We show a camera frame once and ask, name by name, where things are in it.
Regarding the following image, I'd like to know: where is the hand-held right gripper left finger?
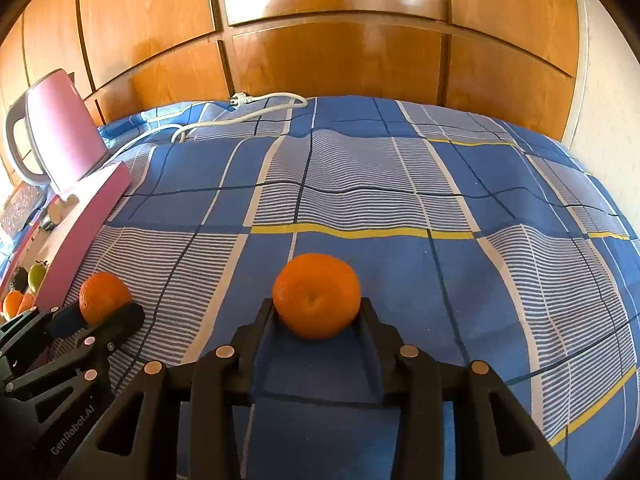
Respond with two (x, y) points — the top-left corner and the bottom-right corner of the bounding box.
(57, 298), (276, 480)

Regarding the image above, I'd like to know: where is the small orange tangerine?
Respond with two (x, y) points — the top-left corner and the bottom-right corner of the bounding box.
(1, 291), (25, 318)

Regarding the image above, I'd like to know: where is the blue plaid blanket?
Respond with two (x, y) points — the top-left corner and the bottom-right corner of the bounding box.
(50, 95), (640, 480)

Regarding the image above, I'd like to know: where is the pink cardboard box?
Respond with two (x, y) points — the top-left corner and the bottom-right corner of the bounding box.
(0, 164), (132, 321)

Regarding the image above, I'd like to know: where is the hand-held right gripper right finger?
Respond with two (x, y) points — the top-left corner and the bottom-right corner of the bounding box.
(356, 298), (571, 480)

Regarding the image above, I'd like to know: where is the pink electric kettle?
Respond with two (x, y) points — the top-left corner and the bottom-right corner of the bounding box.
(4, 69), (110, 196)

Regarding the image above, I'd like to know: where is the wooden wardrobe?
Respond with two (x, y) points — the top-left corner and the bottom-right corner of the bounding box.
(0, 0), (581, 141)

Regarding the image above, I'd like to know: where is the white kettle power cable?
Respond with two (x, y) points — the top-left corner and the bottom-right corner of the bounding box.
(107, 92), (308, 158)

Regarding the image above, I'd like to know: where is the silver embossed tissue box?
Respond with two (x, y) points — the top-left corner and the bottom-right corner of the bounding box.
(0, 182), (43, 238)

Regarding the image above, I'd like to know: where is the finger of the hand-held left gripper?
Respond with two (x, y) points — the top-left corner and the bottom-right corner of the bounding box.
(0, 306), (87, 361)
(5, 301), (147, 397)

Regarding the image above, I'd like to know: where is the orange mandarin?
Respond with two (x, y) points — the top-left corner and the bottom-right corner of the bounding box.
(272, 253), (362, 340)
(79, 272), (133, 326)

